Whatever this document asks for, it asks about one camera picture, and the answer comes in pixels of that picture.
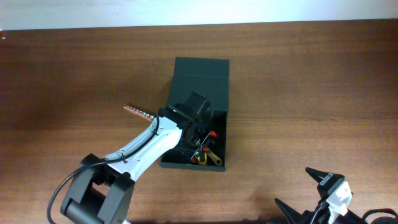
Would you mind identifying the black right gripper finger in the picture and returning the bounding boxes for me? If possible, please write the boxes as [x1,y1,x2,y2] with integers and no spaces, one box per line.
[274,198,303,224]
[305,167,326,184]

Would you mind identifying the orange scraper with tan handle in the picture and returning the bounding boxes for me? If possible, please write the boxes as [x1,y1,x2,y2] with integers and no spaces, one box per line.
[206,149,223,166]

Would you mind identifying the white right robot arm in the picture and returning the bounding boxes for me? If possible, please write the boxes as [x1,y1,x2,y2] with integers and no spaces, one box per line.
[275,171,397,224]

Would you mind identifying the yellow black ratchet screwdriver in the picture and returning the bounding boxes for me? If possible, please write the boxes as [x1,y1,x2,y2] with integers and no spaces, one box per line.
[197,154,208,166]

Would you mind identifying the black open box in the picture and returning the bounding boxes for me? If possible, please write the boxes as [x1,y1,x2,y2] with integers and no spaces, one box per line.
[160,57,229,172]

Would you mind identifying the small red cutting pliers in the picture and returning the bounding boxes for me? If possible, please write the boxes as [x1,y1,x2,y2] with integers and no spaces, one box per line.
[191,131,218,164]

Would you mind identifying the orange socket bit rail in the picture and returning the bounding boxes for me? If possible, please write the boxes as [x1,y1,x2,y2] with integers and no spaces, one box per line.
[123,104,155,121]

